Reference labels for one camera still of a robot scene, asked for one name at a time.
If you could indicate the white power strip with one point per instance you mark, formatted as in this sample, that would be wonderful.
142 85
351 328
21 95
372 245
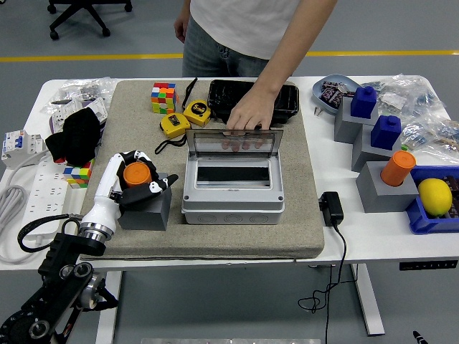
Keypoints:
46 193

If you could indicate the yellow lemon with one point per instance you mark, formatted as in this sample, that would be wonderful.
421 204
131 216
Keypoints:
434 197

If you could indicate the orange cylinder battery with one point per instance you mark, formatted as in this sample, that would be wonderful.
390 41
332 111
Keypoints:
136 175
396 170

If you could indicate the blue-grey bowl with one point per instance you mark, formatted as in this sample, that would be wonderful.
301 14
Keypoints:
335 79

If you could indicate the clear plastic bags of parts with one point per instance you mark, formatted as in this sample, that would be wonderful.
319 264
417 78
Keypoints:
89 87

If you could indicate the black power adapter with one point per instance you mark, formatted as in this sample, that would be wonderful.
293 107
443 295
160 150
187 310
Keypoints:
331 211

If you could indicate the person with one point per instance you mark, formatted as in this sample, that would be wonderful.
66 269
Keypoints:
244 25

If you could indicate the blue plastic block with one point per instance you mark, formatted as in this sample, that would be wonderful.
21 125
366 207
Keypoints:
385 134
364 104

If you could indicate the person's left hand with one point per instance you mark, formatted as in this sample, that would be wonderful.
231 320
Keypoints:
252 111

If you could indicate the dark snack packets in bowl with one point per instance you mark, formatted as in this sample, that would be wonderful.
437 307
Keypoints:
331 95

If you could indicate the black cloth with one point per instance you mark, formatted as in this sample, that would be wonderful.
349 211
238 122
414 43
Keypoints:
75 136

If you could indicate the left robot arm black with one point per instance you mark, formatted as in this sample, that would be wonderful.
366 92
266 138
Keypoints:
61 272

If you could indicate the dark packets in bin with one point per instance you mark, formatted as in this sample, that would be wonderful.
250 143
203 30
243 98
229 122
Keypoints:
453 186

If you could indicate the white purple packet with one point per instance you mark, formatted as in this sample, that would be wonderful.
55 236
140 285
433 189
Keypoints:
95 109

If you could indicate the yellow tape measure 5m label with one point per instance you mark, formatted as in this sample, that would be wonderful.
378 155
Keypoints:
196 112

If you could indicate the colourful puzzle cube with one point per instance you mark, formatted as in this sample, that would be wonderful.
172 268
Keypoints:
79 175
163 98

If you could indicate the black plastic case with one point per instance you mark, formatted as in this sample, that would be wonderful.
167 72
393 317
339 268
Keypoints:
287 100

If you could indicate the white circuit breaker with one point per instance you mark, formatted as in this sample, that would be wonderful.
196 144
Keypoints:
18 147

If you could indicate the small metal pins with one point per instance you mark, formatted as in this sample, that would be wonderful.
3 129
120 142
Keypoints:
317 111

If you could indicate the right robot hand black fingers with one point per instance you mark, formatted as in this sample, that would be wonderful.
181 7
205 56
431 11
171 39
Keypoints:
419 337

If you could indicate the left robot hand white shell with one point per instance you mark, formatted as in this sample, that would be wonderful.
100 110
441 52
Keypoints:
104 193

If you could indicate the clear bags of small components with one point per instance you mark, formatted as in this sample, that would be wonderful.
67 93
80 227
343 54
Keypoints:
419 93

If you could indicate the person's left forearm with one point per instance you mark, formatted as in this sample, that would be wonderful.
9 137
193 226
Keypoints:
297 46

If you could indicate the grey electrical enclosure box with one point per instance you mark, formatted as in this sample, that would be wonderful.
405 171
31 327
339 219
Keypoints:
233 208

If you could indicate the person's right hand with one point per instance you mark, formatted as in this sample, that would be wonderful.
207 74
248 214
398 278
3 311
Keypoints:
181 28

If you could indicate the blue storage bin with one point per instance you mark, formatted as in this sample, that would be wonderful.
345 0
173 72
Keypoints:
430 225

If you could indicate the white table leg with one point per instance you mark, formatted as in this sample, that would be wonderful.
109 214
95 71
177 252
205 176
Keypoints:
109 308
369 308

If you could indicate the person's right forearm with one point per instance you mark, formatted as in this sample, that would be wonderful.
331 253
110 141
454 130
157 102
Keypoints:
185 9

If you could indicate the black office chair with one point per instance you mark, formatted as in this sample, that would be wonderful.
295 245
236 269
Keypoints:
77 18

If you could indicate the black table control panel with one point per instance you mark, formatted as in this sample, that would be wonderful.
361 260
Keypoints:
426 265

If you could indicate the transparent hinged box lid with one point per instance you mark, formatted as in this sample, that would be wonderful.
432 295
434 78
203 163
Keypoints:
208 143

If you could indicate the grey-brown fabric mat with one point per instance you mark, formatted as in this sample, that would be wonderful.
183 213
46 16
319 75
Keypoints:
233 240

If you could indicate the grey block with round hole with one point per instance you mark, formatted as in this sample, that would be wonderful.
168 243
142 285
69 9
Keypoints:
143 220

